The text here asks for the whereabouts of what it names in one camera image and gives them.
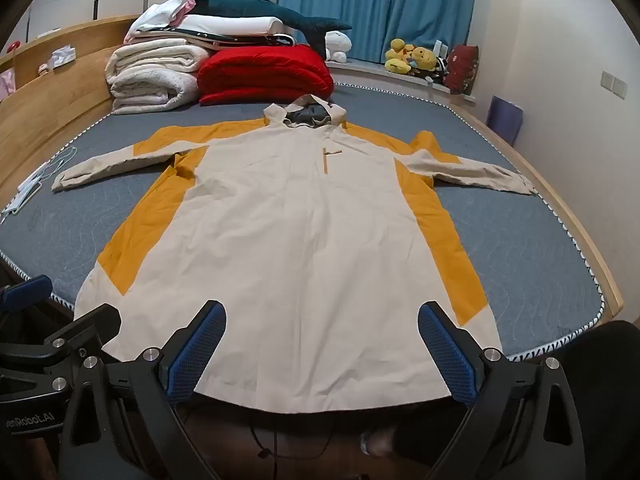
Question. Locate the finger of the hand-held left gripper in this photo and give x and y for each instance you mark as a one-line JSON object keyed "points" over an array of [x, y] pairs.
{"points": [[95, 322], [27, 290]]}

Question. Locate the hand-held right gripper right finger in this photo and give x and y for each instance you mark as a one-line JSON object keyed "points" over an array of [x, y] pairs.
{"points": [[445, 345]]}

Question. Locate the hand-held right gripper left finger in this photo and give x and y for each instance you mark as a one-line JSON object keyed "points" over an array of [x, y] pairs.
{"points": [[200, 345]]}

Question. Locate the beige and yellow jacket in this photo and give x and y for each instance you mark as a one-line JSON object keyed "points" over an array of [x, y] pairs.
{"points": [[300, 235]]}

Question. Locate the blue face mask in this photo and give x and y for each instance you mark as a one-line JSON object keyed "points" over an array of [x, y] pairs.
{"points": [[20, 202]]}

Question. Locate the white face mask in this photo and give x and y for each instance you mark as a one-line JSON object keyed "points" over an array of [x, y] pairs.
{"points": [[35, 177]]}

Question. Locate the person's bare foot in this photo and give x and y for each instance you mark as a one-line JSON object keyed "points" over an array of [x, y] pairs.
{"points": [[377, 442]]}

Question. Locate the person's dark trouser leg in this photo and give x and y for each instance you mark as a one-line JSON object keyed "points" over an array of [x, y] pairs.
{"points": [[605, 390]]}

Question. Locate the small pink item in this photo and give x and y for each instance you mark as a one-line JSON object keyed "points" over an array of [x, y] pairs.
{"points": [[6, 84]]}

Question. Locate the fuzzy white folded blanket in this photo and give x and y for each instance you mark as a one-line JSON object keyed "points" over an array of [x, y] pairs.
{"points": [[150, 92]]}

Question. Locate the purple folder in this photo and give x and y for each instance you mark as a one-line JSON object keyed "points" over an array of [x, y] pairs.
{"points": [[505, 120]]}

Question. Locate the crumpled white tissue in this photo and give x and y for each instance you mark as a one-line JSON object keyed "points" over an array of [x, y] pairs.
{"points": [[62, 56]]}

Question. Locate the black and white striped toy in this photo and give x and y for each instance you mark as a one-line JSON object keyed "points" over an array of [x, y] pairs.
{"points": [[439, 72]]}

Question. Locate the red folded quilt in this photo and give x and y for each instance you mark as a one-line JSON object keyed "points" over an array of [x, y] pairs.
{"points": [[265, 75]]}

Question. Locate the dark red cushion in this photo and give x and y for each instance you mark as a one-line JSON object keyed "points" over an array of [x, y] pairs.
{"points": [[462, 67]]}

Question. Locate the bay window ledge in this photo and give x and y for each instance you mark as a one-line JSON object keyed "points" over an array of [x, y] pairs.
{"points": [[370, 72]]}

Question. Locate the yellow bear plush toy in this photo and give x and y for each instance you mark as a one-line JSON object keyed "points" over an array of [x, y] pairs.
{"points": [[424, 59]]}

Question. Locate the yellow duck plush toy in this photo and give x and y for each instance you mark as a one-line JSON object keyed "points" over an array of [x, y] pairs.
{"points": [[397, 55]]}

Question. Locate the small white box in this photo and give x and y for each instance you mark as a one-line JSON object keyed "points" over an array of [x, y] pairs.
{"points": [[438, 49]]}

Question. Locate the white and pink garment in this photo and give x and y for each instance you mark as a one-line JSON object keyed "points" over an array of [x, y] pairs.
{"points": [[155, 17]]}

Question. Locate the dark patterned folded quilt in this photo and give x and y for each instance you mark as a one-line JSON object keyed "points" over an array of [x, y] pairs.
{"points": [[270, 40]]}

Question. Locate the white plush toy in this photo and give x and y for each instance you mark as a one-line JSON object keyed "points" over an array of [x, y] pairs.
{"points": [[337, 42]]}

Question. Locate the teal shark plush toy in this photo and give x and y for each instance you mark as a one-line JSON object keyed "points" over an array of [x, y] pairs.
{"points": [[250, 7]]}

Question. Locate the blue curtain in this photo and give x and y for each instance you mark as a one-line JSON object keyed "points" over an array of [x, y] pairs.
{"points": [[375, 5]]}

